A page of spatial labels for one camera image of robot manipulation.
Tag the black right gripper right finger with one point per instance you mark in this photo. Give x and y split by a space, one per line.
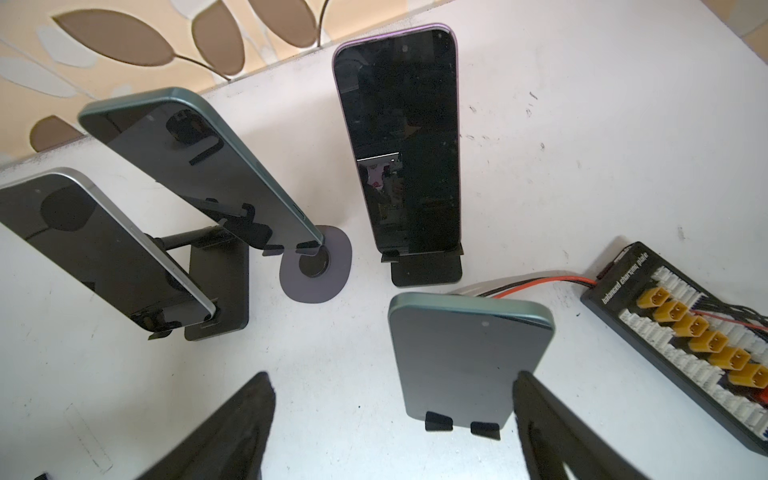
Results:
556 443

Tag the grey round phone stand back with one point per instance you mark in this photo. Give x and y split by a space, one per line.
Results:
319 278

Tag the black flat phone stand left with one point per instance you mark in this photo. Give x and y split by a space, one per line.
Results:
219 265

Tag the grey round stand front right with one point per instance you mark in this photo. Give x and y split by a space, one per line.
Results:
436 422

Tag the purple phone back right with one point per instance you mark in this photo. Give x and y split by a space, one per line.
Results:
399 97

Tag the black flat stand back right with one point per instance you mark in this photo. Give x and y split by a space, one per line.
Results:
425 269

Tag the silver phone left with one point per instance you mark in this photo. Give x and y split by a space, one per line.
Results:
66 217

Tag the black charging board yellow plugs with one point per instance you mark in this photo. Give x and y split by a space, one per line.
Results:
712 350

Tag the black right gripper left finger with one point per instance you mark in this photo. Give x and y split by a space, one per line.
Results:
230 444

